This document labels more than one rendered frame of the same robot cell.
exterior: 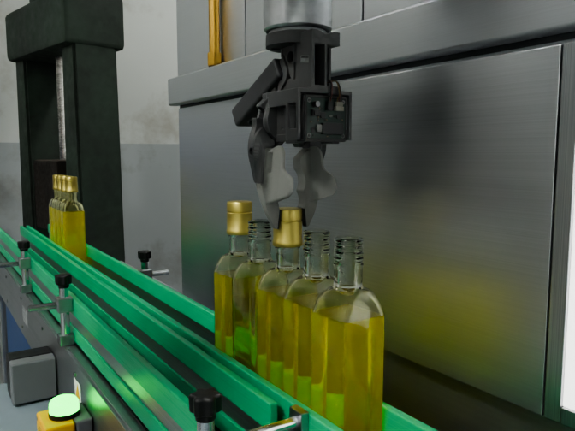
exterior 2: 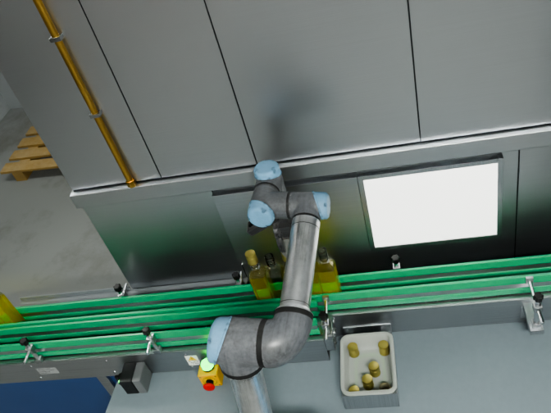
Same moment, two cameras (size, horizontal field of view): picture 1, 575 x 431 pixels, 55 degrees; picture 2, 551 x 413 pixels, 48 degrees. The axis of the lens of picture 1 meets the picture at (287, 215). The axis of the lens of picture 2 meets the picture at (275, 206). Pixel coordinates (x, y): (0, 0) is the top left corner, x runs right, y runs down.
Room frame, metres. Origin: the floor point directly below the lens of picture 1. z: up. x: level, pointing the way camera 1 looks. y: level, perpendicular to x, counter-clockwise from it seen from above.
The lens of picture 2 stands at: (-0.41, 0.90, 2.56)
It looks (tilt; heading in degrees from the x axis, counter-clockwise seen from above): 41 degrees down; 319
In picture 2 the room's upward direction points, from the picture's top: 18 degrees counter-clockwise
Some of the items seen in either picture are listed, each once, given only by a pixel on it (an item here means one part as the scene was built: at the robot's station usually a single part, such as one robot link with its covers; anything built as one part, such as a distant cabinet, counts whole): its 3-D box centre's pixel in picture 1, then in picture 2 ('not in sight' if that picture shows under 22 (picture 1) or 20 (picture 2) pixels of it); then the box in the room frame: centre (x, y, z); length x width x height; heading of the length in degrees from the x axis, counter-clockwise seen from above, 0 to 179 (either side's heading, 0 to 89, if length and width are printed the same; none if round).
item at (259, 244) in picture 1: (259, 239); (270, 260); (0.69, 0.03, 1.12); 0.03 x 0.03 x 0.05
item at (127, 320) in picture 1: (78, 281); (81, 329); (1.29, 0.49, 0.92); 1.75 x 0.01 x 0.08; 33
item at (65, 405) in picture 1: (63, 405); (207, 364); (0.82, 0.34, 0.84); 0.04 x 0.04 x 0.03
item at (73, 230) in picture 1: (73, 226); (0, 306); (1.57, 0.61, 1.02); 0.06 x 0.06 x 0.28; 33
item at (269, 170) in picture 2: not in sight; (270, 181); (0.63, -0.01, 1.45); 0.09 x 0.08 x 0.11; 116
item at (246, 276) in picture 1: (260, 339); (279, 286); (0.69, 0.03, 0.99); 0.06 x 0.06 x 0.21; 34
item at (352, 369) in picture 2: not in sight; (369, 369); (0.34, 0.07, 0.80); 0.22 x 0.17 x 0.09; 123
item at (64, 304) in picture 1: (50, 312); (151, 347); (0.97, 0.42, 0.94); 0.07 x 0.04 x 0.13; 123
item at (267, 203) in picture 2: not in sight; (269, 205); (0.57, 0.07, 1.45); 0.11 x 0.11 x 0.08; 26
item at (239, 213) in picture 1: (239, 217); (251, 257); (0.74, 0.06, 1.14); 0.04 x 0.04 x 0.04
